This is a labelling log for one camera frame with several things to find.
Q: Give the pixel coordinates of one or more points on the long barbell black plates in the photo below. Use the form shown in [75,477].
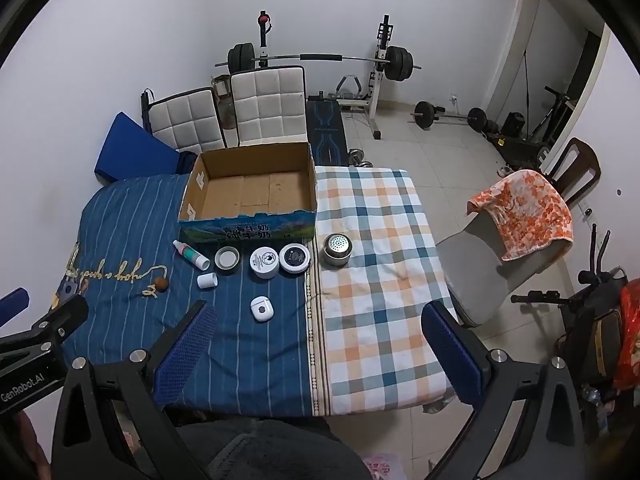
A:
[400,64]

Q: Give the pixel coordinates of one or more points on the person's left forearm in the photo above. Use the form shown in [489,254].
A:
[22,447]

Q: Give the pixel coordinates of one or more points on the grey chair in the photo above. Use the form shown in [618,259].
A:
[475,270]

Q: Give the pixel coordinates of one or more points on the black weight bench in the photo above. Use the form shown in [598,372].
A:
[325,127]

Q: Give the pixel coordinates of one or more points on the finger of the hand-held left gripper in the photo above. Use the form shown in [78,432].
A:
[12,301]
[62,320]

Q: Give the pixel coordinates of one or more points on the white jar black lid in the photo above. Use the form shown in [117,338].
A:
[294,258]

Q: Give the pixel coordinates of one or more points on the metal tin perforated lid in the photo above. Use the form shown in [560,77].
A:
[336,251]

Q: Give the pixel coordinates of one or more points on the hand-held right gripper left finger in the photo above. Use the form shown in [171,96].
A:
[186,350]

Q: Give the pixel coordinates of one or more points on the brown wooden chair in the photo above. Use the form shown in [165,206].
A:
[582,160]

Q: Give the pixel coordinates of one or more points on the cardboard box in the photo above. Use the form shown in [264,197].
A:
[250,190]

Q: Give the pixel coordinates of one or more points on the blue foam mat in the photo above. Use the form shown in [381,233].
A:
[135,150]

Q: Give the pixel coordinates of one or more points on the white shoes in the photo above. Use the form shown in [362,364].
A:
[505,170]

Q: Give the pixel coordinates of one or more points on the chrome dumbbell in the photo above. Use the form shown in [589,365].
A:
[361,158]

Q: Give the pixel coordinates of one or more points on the plaid blanket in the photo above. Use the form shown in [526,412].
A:
[370,310]

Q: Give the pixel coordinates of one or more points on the white door frame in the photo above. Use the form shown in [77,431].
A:
[517,20]

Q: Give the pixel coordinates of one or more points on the white spray bottle teal label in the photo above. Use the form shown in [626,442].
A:
[190,255]

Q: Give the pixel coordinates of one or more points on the shallow round metal tin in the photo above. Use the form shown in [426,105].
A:
[227,259]

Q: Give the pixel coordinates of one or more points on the clear plastic bottle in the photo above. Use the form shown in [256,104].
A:
[597,405]

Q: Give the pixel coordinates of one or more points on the black yellow exercise equipment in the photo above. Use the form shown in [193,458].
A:
[520,152]

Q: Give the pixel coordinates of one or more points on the orange patterned towel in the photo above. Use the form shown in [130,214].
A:
[530,210]

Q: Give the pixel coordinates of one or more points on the white cylindrical cap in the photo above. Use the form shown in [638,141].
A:
[207,280]

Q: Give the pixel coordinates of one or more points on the pink printed packet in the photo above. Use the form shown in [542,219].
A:
[377,467]

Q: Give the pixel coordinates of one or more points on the white earbud case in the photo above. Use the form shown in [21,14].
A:
[260,309]

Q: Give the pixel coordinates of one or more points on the brown ball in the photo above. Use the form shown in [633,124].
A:
[161,284]

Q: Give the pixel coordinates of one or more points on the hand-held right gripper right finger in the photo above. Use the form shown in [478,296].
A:
[450,355]

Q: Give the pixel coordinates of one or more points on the short barbell black plates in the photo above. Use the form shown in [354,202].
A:
[426,114]

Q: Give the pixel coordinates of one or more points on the red plastic bag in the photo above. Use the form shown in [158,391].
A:
[631,335]

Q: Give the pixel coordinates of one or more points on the dark blue cloth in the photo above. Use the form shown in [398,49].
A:
[187,162]

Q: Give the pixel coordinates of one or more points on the white roll of tape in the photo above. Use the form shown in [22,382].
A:
[264,263]

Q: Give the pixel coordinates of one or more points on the white barbell rack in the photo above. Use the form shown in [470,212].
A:
[376,91]

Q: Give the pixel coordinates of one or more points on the blue striped blanket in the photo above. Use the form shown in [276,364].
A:
[250,360]

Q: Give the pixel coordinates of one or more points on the blue fabric tag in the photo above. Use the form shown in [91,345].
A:
[68,288]

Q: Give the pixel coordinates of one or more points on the white quilted chair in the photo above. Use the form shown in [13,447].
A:
[267,107]
[187,120]

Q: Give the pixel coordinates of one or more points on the black kick scooter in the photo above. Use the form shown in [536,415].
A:
[555,110]

